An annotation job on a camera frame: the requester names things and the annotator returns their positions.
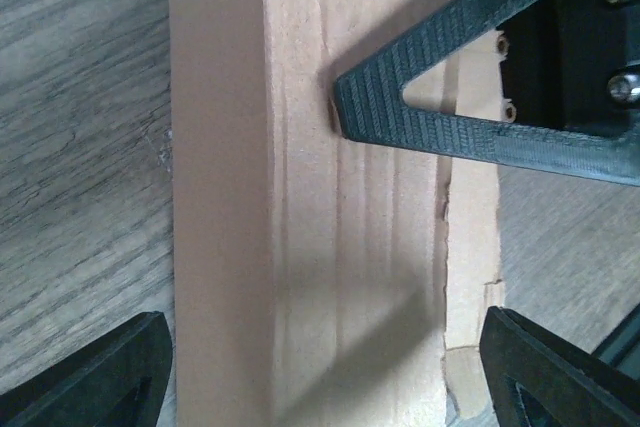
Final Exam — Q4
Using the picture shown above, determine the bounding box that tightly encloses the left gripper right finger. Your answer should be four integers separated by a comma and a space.
480, 307, 639, 427

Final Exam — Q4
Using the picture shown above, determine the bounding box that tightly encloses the cardboard box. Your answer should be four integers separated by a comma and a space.
170, 0, 504, 426

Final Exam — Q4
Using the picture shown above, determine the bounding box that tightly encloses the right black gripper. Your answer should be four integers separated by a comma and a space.
333, 0, 639, 186

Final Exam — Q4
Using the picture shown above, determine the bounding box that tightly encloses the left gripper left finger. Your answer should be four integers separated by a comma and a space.
1, 312, 173, 426

